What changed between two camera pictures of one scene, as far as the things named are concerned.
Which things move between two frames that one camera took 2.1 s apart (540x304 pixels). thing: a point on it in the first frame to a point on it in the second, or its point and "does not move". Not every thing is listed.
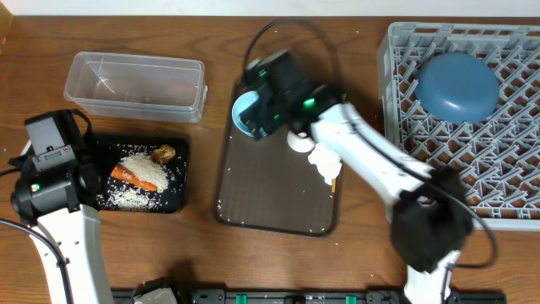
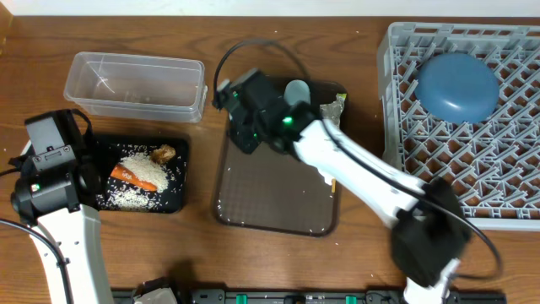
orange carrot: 121,173 does not move
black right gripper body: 274,116 to 255,133
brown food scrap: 162,154 does not move
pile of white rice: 122,195 does not move
